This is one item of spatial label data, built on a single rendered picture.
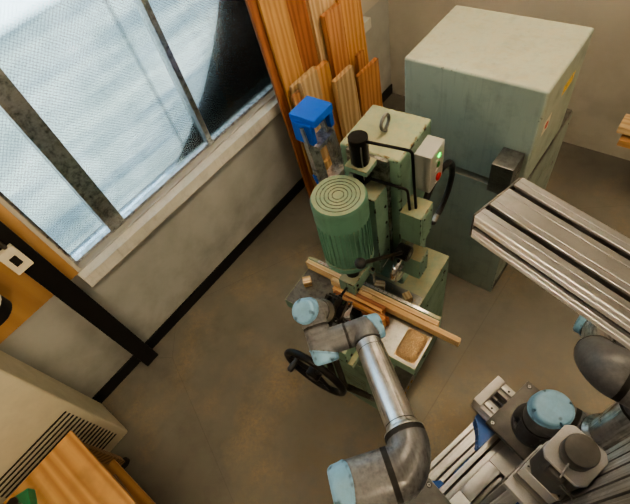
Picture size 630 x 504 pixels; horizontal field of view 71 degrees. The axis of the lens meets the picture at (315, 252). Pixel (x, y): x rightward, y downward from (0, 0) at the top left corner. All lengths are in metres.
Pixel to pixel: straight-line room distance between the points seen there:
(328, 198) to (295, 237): 1.89
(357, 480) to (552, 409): 0.72
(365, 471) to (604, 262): 0.67
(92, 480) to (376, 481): 1.58
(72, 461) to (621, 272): 2.27
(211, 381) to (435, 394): 1.31
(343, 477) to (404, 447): 0.14
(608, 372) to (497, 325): 1.66
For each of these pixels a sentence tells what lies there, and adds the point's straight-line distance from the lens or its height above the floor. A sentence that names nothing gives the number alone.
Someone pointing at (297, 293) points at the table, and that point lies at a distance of 1.86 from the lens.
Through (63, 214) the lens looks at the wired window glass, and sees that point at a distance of 2.41.
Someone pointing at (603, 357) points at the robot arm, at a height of 1.45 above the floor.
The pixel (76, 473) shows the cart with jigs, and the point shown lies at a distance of 2.42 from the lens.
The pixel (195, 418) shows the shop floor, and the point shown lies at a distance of 2.80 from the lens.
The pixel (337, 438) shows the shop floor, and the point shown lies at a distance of 2.55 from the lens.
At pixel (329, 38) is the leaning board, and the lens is 2.91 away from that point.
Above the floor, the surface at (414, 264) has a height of 1.05.
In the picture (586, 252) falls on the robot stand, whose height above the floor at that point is 2.03.
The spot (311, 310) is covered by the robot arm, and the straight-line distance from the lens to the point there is 1.23.
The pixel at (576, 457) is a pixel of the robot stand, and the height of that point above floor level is 1.57.
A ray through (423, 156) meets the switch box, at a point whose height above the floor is 1.48.
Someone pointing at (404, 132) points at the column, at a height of 1.52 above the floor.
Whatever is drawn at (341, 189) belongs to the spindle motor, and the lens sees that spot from 1.34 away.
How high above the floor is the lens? 2.47
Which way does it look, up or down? 53 degrees down
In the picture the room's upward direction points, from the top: 17 degrees counter-clockwise
